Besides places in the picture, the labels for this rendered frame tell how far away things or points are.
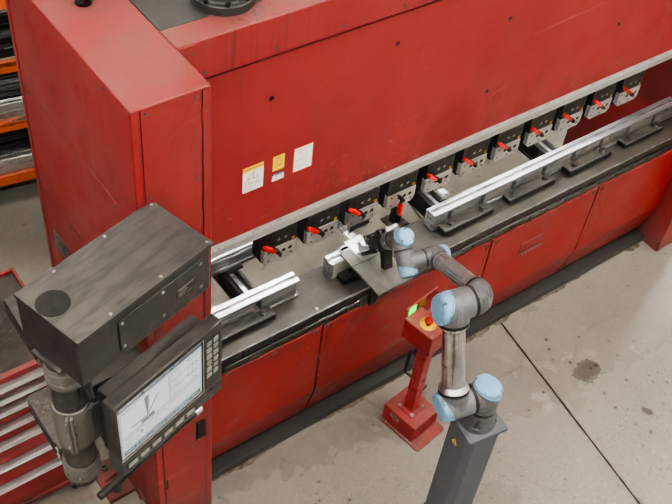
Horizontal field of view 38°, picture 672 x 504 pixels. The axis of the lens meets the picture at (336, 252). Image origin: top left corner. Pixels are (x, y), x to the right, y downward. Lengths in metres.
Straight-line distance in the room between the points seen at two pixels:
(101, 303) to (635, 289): 3.72
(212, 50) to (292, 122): 0.52
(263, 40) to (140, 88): 0.49
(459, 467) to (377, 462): 0.70
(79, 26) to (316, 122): 0.91
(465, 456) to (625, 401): 1.43
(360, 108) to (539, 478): 2.10
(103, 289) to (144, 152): 0.39
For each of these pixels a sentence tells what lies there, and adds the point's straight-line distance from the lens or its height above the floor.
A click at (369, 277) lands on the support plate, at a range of 4.00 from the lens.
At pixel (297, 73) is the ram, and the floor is 2.04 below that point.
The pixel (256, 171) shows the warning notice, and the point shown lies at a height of 1.68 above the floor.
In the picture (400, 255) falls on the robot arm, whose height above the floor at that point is 1.22.
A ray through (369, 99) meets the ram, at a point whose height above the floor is 1.81.
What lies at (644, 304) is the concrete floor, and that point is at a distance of 5.68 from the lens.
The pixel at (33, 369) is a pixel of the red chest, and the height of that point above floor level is 0.97.
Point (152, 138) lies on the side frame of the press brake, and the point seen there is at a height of 2.18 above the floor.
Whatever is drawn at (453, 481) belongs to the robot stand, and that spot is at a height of 0.44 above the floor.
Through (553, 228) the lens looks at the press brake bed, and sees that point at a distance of 4.99.
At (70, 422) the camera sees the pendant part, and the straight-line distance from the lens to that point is 2.96.
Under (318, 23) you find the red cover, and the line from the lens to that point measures 3.14.
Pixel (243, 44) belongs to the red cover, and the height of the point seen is 2.24.
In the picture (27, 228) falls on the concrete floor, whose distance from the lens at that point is 5.64.
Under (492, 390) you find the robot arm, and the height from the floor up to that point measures 1.00.
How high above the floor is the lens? 3.94
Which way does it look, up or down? 46 degrees down
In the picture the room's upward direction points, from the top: 8 degrees clockwise
